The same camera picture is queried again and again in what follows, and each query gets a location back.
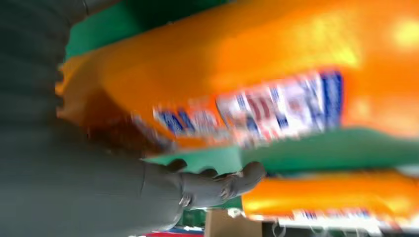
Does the green table mat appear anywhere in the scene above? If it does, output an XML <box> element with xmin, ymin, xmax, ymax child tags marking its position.
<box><xmin>65</xmin><ymin>0</ymin><xmax>419</xmax><ymax>210</ymax></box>

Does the cardboard box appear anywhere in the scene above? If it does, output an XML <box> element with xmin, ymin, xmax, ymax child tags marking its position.
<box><xmin>204</xmin><ymin>209</ymin><xmax>262</xmax><ymax>237</ymax></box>

